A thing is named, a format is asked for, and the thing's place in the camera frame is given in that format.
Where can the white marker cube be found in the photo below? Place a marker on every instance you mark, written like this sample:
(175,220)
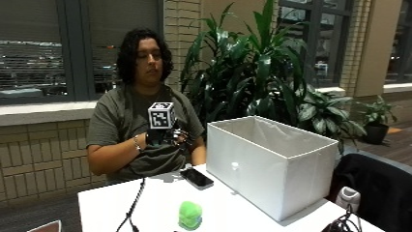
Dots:
(160,116)

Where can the the person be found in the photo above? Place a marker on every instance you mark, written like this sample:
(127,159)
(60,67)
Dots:
(124,129)

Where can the black smartphone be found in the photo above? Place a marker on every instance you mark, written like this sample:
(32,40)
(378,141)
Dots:
(196,178)

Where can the white fabric storage box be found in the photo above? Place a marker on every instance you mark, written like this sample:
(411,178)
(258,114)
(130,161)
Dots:
(266,161)

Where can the green soft toy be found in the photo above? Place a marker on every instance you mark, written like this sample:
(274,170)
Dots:
(190,215)

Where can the large green leafy plant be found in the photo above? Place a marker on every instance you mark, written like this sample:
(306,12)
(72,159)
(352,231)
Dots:
(254,71)

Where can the red-edged flat object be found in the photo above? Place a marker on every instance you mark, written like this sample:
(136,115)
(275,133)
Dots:
(46,227)

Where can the white device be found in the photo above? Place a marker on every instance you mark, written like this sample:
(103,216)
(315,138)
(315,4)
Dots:
(347,198)

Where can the black plant pot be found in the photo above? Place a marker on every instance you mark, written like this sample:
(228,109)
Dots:
(376,133)

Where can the small potted plant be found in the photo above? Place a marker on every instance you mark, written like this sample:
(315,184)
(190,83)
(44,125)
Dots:
(378,112)

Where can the black chair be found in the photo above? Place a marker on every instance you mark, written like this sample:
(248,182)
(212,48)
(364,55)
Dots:
(378,190)

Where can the dark window frame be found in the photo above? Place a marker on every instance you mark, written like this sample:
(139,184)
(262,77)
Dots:
(78,48)

